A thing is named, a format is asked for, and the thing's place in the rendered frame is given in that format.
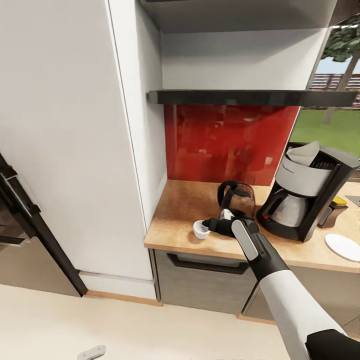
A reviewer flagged paper coffee filter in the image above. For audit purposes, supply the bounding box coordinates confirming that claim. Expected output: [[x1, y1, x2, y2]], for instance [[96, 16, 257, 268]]
[[287, 140, 320, 167]]

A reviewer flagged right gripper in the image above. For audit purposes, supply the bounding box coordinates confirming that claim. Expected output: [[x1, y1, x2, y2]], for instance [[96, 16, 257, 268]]
[[202, 218, 228, 236]]

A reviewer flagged bottle of coffee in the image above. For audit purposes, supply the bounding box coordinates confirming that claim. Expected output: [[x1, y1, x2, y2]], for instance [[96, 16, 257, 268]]
[[318, 196, 349, 228]]

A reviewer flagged saucer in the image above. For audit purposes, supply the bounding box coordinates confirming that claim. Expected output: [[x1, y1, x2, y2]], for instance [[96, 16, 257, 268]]
[[325, 234, 360, 262]]

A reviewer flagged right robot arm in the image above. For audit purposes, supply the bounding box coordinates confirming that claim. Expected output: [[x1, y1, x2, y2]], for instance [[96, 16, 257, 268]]
[[202, 209, 360, 360]]

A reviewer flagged coffee cup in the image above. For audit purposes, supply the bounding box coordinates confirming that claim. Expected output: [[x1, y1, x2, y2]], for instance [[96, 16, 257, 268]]
[[193, 220, 211, 240]]

